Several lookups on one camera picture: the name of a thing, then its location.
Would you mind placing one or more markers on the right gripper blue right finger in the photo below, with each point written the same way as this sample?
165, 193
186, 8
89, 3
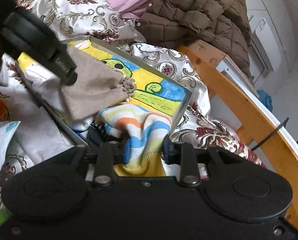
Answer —
182, 154

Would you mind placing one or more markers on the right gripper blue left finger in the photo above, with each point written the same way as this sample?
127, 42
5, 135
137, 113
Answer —
104, 174

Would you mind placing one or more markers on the dark navy cloth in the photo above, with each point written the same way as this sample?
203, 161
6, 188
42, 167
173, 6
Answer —
97, 135

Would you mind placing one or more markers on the striped colourful sock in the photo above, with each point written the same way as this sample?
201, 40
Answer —
144, 132

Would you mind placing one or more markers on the beige linen pouch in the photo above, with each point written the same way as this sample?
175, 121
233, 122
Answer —
98, 86

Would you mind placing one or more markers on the white muslin cloth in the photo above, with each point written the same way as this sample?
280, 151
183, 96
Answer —
48, 87

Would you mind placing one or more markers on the floral satin bedspread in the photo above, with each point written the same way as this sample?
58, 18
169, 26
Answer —
37, 138

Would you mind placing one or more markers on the grey tray with cartoon towel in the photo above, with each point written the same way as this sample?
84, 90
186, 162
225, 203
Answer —
155, 91

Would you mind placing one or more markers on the blue bag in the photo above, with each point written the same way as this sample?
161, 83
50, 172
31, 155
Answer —
265, 99

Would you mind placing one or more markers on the white air conditioner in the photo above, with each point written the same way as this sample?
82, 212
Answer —
265, 52

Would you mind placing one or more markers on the brown quilted jacket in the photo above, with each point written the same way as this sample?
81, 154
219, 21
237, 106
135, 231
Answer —
220, 23

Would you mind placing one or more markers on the wooden bed frame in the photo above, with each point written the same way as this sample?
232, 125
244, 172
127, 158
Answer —
258, 123

